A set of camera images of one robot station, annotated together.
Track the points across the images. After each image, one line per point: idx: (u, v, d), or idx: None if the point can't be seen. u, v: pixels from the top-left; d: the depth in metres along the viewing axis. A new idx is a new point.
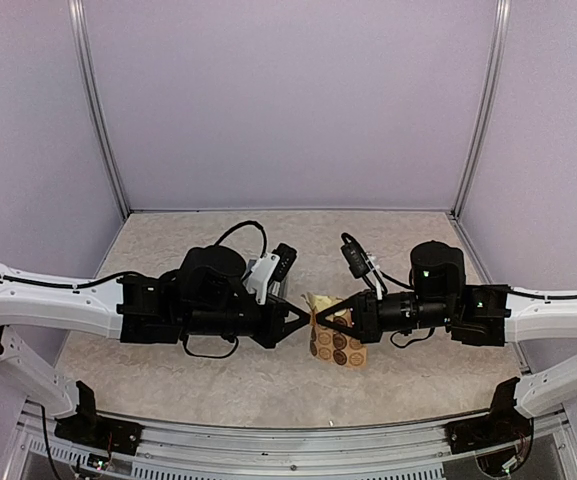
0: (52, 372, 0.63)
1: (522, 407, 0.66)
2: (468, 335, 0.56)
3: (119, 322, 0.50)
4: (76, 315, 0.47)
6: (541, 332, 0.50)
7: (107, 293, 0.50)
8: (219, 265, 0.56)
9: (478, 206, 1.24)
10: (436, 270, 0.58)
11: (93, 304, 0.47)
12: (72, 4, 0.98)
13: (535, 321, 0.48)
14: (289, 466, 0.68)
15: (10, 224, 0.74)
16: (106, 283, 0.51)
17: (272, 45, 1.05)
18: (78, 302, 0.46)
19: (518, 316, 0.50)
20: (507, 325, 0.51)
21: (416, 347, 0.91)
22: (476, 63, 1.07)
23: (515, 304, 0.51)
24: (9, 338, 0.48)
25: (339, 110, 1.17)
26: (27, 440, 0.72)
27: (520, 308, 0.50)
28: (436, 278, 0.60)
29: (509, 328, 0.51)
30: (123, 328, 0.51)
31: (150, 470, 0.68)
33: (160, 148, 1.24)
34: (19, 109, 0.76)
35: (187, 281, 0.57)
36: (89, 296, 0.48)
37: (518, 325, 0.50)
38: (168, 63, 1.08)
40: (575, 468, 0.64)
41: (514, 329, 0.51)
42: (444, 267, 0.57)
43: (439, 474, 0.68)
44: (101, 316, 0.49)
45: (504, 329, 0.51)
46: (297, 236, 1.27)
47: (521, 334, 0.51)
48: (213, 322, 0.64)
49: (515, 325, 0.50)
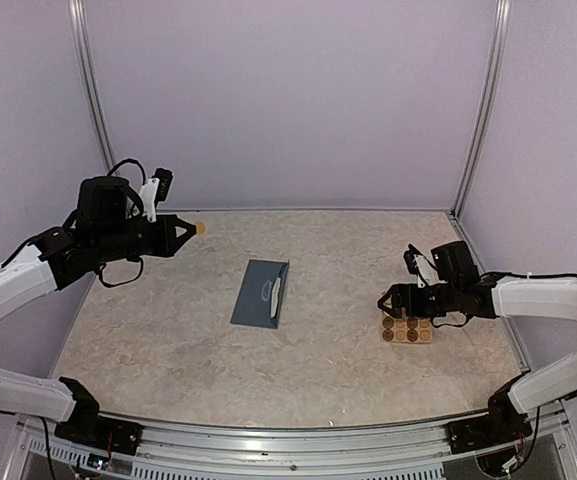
0: (34, 378, 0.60)
1: (514, 395, 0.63)
2: (467, 303, 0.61)
3: (49, 268, 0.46)
4: (17, 288, 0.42)
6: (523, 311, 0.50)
7: (26, 256, 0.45)
8: (112, 182, 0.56)
9: (478, 207, 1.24)
10: (445, 255, 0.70)
11: (22, 267, 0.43)
12: (73, 4, 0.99)
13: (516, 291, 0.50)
14: (288, 466, 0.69)
15: (11, 224, 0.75)
16: (18, 254, 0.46)
17: (271, 47, 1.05)
18: (6, 275, 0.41)
19: (503, 288, 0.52)
20: (493, 295, 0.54)
21: (417, 347, 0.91)
22: (476, 63, 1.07)
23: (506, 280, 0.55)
24: None
25: (339, 109, 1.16)
26: (27, 440, 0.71)
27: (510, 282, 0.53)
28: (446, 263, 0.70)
29: (493, 297, 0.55)
30: (55, 274, 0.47)
31: (150, 470, 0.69)
33: (159, 147, 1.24)
34: (17, 108, 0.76)
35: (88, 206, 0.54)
36: (12, 267, 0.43)
37: (502, 294, 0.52)
38: (167, 62, 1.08)
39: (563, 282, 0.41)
40: (575, 467, 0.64)
41: (501, 300, 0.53)
42: (452, 250, 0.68)
43: (438, 474, 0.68)
44: (33, 274, 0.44)
45: (492, 296, 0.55)
46: (296, 236, 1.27)
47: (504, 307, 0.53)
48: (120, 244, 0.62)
49: (500, 295, 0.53)
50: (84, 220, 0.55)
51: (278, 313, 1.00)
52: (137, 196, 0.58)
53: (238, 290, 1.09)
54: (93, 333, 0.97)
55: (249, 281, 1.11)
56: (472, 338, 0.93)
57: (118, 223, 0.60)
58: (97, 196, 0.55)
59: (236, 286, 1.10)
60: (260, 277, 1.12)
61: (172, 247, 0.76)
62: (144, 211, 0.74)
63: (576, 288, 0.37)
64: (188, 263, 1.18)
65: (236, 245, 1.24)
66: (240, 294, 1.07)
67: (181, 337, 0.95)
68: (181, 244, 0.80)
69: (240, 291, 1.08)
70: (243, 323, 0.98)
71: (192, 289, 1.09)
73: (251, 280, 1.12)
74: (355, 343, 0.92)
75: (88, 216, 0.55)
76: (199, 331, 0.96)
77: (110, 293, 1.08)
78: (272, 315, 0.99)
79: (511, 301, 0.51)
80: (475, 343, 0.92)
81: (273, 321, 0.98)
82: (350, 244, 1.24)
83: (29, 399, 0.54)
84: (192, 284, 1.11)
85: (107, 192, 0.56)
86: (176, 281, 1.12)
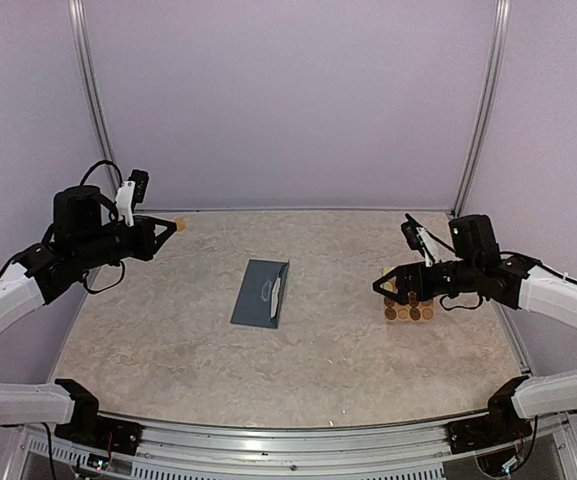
0: (28, 387, 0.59)
1: (516, 400, 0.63)
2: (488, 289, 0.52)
3: (37, 285, 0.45)
4: (7, 306, 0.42)
6: (554, 312, 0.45)
7: (11, 273, 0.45)
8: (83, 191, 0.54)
9: (478, 206, 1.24)
10: (464, 229, 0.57)
11: (9, 286, 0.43)
12: (72, 4, 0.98)
13: (550, 294, 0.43)
14: (289, 466, 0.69)
15: (11, 223, 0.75)
16: (4, 272, 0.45)
17: (271, 46, 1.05)
18: None
19: (535, 281, 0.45)
20: (521, 286, 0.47)
21: (417, 347, 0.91)
22: (476, 63, 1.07)
23: (536, 271, 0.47)
24: None
25: (340, 109, 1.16)
26: (26, 441, 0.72)
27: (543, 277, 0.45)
28: (464, 238, 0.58)
29: (520, 291, 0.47)
30: (42, 290, 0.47)
31: (151, 470, 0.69)
33: (159, 147, 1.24)
34: (16, 108, 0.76)
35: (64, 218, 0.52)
36: None
37: (531, 290, 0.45)
38: (167, 61, 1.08)
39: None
40: (575, 467, 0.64)
41: (528, 294, 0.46)
42: (473, 223, 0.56)
43: (438, 474, 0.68)
44: (21, 292, 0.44)
45: (519, 289, 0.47)
46: (296, 236, 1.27)
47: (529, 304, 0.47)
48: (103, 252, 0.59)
49: (528, 292, 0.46)
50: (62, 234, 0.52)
51: (278, 313, 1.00)
52: (111, 202, 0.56)
53: (238, 290, 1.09)
54: (93, 333, 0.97)
55: (249, 281, 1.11)
56: (472, 338, 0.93)
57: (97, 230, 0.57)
58: (73, 208, 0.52)
59: (236, 286, 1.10)
60: (260, 277, 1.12)
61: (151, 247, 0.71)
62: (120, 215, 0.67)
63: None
64: (188, 263, 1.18)
65: (235, 245, 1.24)
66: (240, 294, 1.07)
67: (181, 337, 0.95)
68: (159, 243, 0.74)
69: (240, 291, 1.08)
70: (244, 323, 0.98)
71: (192, 289, 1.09)
73: (251, 280, 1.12)
74: (355, 343, 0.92)
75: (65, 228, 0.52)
76: (199, 332, 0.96)
77: (110, 293, 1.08)
78: (272, 315, 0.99)
79: (542, 301, 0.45)
80: (475, 343, 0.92)
81: (273, 321, 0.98)
82: (350, 244, 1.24)
83: (28, 407, 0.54)
84: (192, 284, 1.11)
85: (82, 202, 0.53)
86: (176, 281, 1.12)
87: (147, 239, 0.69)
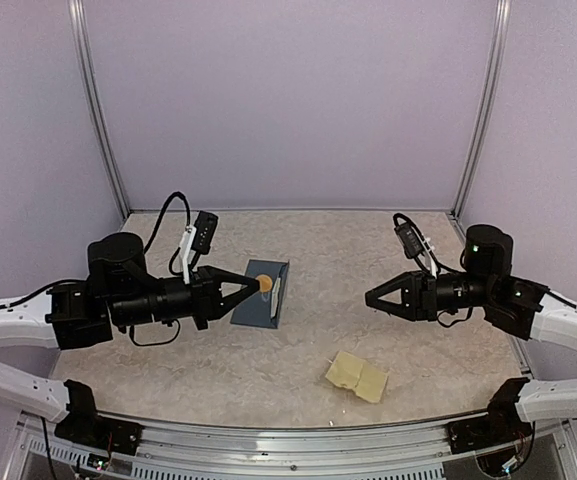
0: (30, 380, 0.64)
1: (522, 407, 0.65)
2: (498, 315, 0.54)
3: (51, 331, 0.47)
4: (16, 332, 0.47)
6: (564, 339, 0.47)
7: (39, 304, 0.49)
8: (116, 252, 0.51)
9: (478, 207, 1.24)
10: (486, 250, 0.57)
11: (24, 318, 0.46)
12: (72, 4, 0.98)
13: (564, 325, 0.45)
14: (289, 466, 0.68)
15: (11, 223, 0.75)
16: (39, 296, 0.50)
17: (271, 46, 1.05)
18: (11, 319, 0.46)
19: (548, 314, 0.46)
20: (534, 319, 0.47)
21: (417, 347, 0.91)
22: (476, 63, 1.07)
23: (546, 302, 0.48)
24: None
25: (340, 110, 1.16)
26: (26, 441, 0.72)
27: (553, 308, 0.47)
28: (483, 257, 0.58)
29: (532, 323, 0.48)
30: (57, 336, 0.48)
31: (150, 470, 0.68)
33: (159, 147, 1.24)
34: (16, 108, 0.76)
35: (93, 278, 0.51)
36: (19, 313, 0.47)
37: (545, 323, 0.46)
38: (167, 61, 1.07)
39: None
40: (575, 467, 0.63)
41: (540, 326, 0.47)
42: (494, 247, 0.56)
43: (439, 474, 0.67)
44: (33, 328, 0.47)
45: (531, 322, 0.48)
46: (296, 236, 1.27)
47: (540, 334, 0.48)
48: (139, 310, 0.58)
49: (540, 323, 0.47)
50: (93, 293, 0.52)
51: (278, 313, 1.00)
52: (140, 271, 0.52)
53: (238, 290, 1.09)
54: None
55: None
56: (472, 338, 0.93)
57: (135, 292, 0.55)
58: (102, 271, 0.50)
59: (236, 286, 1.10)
60: None
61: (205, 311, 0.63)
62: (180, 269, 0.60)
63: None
64: None
65: (235, 245, 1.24)
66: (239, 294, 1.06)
67: (181, 337, 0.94)
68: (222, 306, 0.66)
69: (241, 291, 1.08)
70: (244, 324, 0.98)
71: None
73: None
74: (355, 343, 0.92)
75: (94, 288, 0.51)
76: (199, 331, 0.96)
77: None
78: (272, 315, 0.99)
79: (554, 330, 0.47)
80: (475, 343, 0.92)
81: (273, 321, 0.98)
82: (350, 244, 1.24)
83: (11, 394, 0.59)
84: None
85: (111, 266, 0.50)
86: None
87: (200, 305, 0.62)
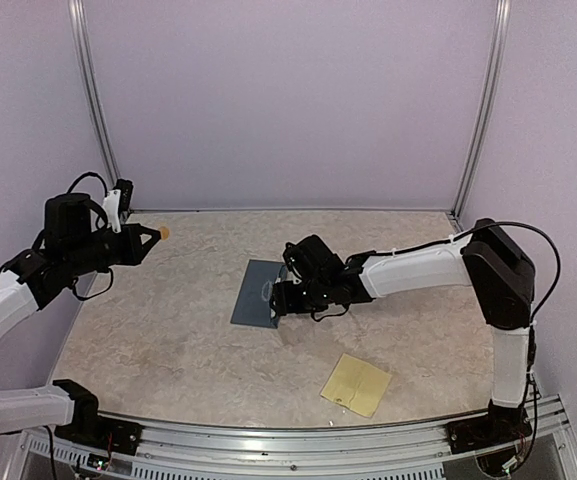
0: (26, 391, 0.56)
1: (502, 400, 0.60)
2: (339, 295, 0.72)
3: (30, 290, 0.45)
4: (3, 314, 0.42)
6: (399, 285, 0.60)
7: (6, 280, 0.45)
8: (76, 198, 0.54)
9: (478, 207, 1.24)
10: (300, 253, 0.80)
11: (2, 294, 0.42)
12: (73, 4, 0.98)
13: (383, 272, 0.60)
14: (288, 466, 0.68)
15: (12, 223, 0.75)
16: None
17: (270, 46, 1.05)
18: None
19: (372, 270, 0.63)
20: (365, 278, 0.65)
21: (417, 347, 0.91)
22: (476, 63, 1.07)
23: (367, 263, 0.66)
24: None
25: (340, 110, 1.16)
26: (26, 440, 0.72)
27: (378, 263, 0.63)
28: (303, 261, 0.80)
29: (365, 282, 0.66)
30: (35, 295, 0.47)
31: (150, 470, 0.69)
33: (158, 147, 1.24)
34: (16, 108, 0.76)
35: (55, 225, 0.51)
36: None
37: (374, 277, 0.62)
38: (167, 61, 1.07)
39: (434, 250, 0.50)
40: (575, 468, 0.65)
41: (372, 282, 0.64)
42: (301, 249, 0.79)
43: (439, 474, 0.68)
44: (15, 298, 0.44)
45: (365, 281, 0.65)
46: (296, 236, 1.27)
47: (376, 288, 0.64)
48: (88, 260, 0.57)
49: (369, 279, 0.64)
50: (53, 239, 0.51)
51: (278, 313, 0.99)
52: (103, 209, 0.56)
53: (238, 289, 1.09)
54: (93, 334, 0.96)
55: (248, 281, 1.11)
56: (471, 338, 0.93)
57: (87, 237, 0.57)
58: (63, 213, 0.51)
59: (236, 286, 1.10)
60: (261, 278, 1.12)
61: (139, 256, 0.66)
62: (106, 222, 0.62)
63: (451, 256, 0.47)
64: (188, 262, 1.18)
65: (235, 245, 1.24)
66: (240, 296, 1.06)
67: (181, 337, 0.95)
68: (151, 245, 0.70)
69: (240, 291, 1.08)
70: (245, 325, 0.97)
71: (192, 289, 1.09)
73: (251, 280, 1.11)
74: (355, 343, 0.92)
75: (56, 235, 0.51)
76: (199, 331, 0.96)
77: (109, 293, 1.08)
78: (272, 315, 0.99)
79: (385, 280, 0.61)
80: (474, 343, 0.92)
81: (273, 321, 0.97)
82: (350, 244, 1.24)
83: (30, 411, 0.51)
84: (192, 284, 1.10)
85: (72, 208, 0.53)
86: (176, 281, 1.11)
87: (137, 245, 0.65)
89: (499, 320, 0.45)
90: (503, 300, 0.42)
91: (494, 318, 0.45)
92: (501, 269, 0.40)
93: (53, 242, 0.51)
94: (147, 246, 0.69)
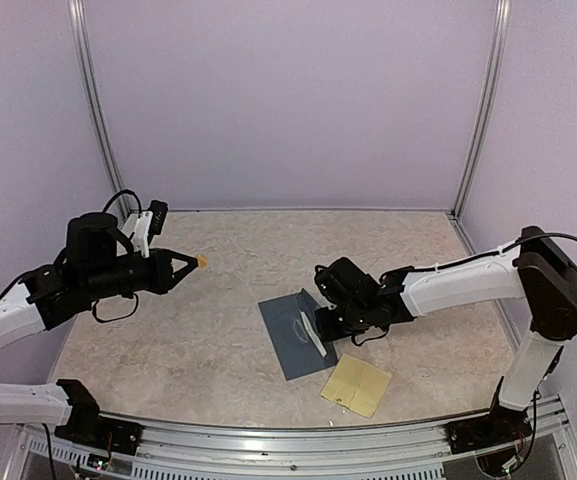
0: (23, 388, 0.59)
1: (505, 400, 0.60)
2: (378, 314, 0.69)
3: (37, 311, 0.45)
4: (2, 329, 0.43)
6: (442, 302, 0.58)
7: (17, 294, 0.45)
8: (99, 222, 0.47)
9: (477, 207, 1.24)
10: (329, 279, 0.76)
11: (7, 311, 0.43)
12: (72, 4, 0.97)
13: (427, 288, 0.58)
14: (289, 466, 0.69)
15: (11, 223, 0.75)
16: (14, 289, 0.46)
17: (270, 45, 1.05)
18: None
19: (411, 289, 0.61)
20: (406, 297, 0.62)
21: (418, 347, 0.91)
22: (476, 63, 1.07)
23: (407, 281, 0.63)
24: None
25: (340, 109, 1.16)
26: (26, 441, 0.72)
27: (415, 282, 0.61)
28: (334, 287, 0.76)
29: (406, 302, 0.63)
30: (43, 315, 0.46)
31: (150, 470, 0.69)
33: (158, 147, 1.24)
34: (16, 109, 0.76)
35: (76, 250, 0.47)
36: (1, 307, 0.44)
37: (416, 297, 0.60)
38: (167, 61, 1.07)
39: (482, 263, 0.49)
40: (575, 467, 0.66)
41: (414, 301, 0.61)
42: (330, 274, 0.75)
43: (439, 474, 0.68)
44: (21, 315, 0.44)
45: (405, 300, 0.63)
46: (296, 236, 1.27)
47: (419, 306, 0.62)
48: (111, 287, 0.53)
49: (411, 297, 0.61)
50: (73, 262, 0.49)
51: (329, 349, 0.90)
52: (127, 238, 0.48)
53: (239, 289, 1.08)
54: (92, 334, 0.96)
55: (279, 313, 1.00)
56: (471, 338, 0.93)
57: (112, 262, 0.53)
58: (84, 239, 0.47)
59: (236, 287, 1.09)
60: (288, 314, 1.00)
61: (169, 286, 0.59)
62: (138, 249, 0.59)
63: (503, 268, 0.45)
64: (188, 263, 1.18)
65: (235, 244, 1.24)
66: (278, 335, 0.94)
67: (181, 337, 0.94)
68: (184, 273, 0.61)
69: (276, 330, 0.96)
70: (297, 369, 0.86)
71: (192, 289, 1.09)
73: (283, 316, 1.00)
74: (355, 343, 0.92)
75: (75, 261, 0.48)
76: (199, 332, 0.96)
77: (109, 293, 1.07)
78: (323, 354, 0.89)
79: (428, 299, 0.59)
80: (475, 343, 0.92)
81: (327, 360, 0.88)
82: (350, 244, 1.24)
83: (24, 408, 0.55)
84: (192, 284, 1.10)
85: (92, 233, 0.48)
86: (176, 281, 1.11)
87: (165, 272, 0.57)
89: (552, 332, 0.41)
90: (558, 311, 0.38)
91: (549, 331, 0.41)
92: (556, 278, 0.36)
93: (74, 266, 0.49)
94: (182, 275, 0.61)
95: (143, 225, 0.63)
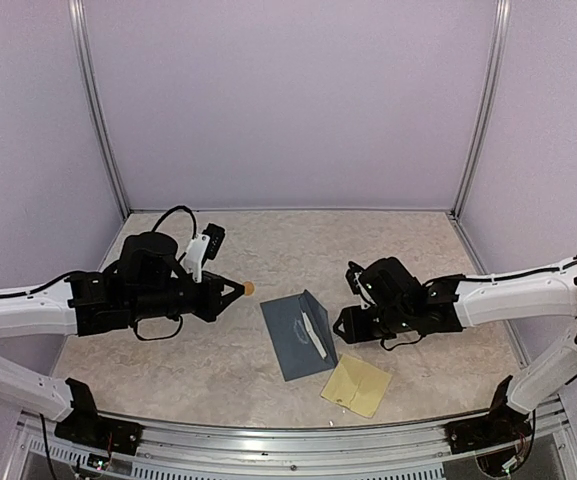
0: (33, 376, 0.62)
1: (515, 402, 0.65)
2: (427, 322, 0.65)
3: (73, 315, 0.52)
4: (34, 318, 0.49)
6: (493, 314, 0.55)
7: (59, 291, 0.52)
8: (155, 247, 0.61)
9: (478, 207, 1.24)
10: (377, 277, 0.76)
11: (47, 304, 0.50)
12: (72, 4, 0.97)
13: (480, 300, 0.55)
14: (288, 466, 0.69)
15: (11, 223, 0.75)
16: (57, 285, 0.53)
17: (270, 46, 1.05)
18: (34, 305, 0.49)
19: (465, 299, 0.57)
20: (457, 308, 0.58)
21: (418, 347, 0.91)
22: (476, 63, 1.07)
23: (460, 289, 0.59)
24: None
25: (339, 110, 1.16)
26: (26, 441, 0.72)
27: (468, 291, 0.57)
28: (379, 286, 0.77)
29: (457, 311, 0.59)
30: (78, 322, 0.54)
31: (150, 470, 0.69)
33: (158, 147, 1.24)
34: (17, 110, 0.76)
35: (129, 269, 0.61)
36: (43, 298, 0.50)
37: (467, 307, 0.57)
38: (167, 61, 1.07)
39: (543, 279, 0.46)
40: (575, 469, 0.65)
41: (464, 311, 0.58)
42: (379, 274, 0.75)
43: (439, 474, 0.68)
44: (56, 314, 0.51)
45: (455, 310, 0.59)
46: (296, 236, 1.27)
47: (470, 317, 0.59)
48: (157, 303, 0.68)
49: (464, 308, 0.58)
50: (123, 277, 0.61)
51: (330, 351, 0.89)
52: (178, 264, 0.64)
53: None
54: None
55: (279, 313, 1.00)
56: (472, 338, 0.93)
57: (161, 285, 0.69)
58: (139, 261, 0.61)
59: None
60: (287, 314, 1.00)
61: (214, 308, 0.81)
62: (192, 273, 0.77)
63: (564, 285, 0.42)
64: None
65: (235, 244, 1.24)
66: (277, 336, 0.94)
67: (181, 337, 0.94)
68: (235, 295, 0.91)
69: (276, 331, 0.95)
70: (296, 370, 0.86)
71: None
73: (283, 316, 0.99)
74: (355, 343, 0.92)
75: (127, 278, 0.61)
76: (199, 332, 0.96)
77: None
78: (323, 355, 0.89)
79: (480, 310, 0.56)
80: (475, 342, 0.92)
81: (329, 361, 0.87)
82: (350, 244, 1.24)
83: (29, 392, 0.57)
84: None
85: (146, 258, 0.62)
86: None
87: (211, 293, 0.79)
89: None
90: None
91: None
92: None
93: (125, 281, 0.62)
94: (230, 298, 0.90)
95: (198, 253, 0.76)
